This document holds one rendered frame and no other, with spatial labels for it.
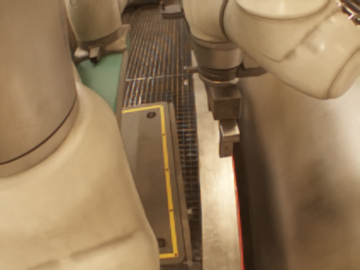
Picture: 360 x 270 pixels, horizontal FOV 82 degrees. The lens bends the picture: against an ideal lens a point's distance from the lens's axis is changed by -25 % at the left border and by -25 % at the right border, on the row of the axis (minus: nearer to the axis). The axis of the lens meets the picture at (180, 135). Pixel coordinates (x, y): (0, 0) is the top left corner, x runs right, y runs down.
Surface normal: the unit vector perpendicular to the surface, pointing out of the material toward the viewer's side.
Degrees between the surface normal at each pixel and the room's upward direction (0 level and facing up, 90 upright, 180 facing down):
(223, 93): 0
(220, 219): 0
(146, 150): 0
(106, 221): 76
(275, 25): 93
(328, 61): 71
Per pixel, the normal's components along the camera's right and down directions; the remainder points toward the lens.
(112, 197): 0.91, 0.04
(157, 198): -0.09, -0.65
